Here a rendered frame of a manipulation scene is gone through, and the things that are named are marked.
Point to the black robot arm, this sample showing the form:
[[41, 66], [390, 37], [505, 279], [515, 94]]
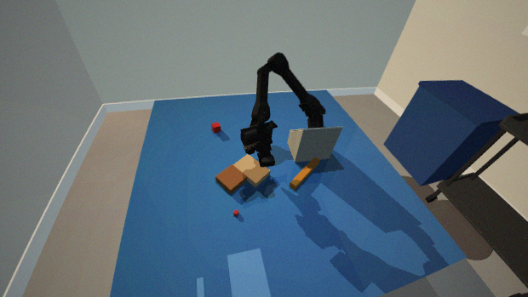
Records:
[[261, 110]]

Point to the red cube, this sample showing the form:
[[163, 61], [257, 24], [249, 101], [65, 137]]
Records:
[[216, 127]]

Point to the tan square block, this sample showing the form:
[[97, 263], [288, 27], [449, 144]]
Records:
[[251, 168]]

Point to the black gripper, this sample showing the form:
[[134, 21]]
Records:
[[265, 157]]

